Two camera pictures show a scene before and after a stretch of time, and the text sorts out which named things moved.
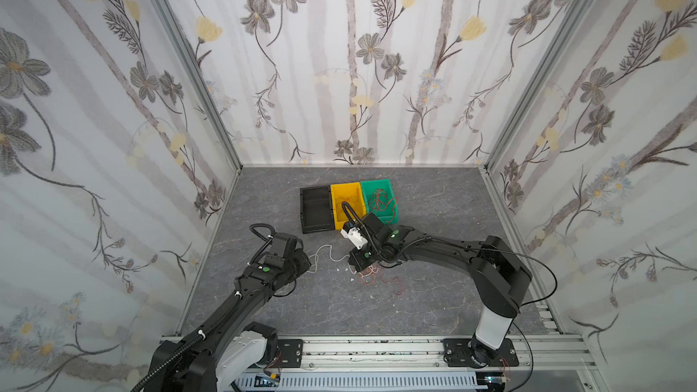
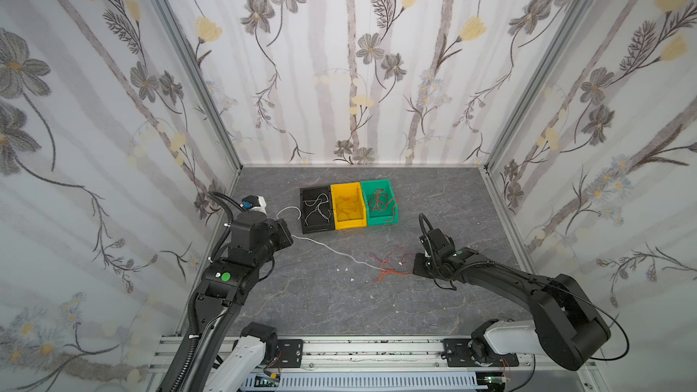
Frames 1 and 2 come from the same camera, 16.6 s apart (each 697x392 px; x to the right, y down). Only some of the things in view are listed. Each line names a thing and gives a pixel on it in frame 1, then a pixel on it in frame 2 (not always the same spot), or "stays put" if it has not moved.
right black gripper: x=359 y=260 -> x=425 y=267
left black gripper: x=299 y=261 -> x=280 y=230
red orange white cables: x=368 y=277 -> x=399 y=261
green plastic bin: x=379 y=199 stays put
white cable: x=316 y=257 -> x=322 y=199
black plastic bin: x=316 y=207 stays put
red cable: x=378 y=200 stays put
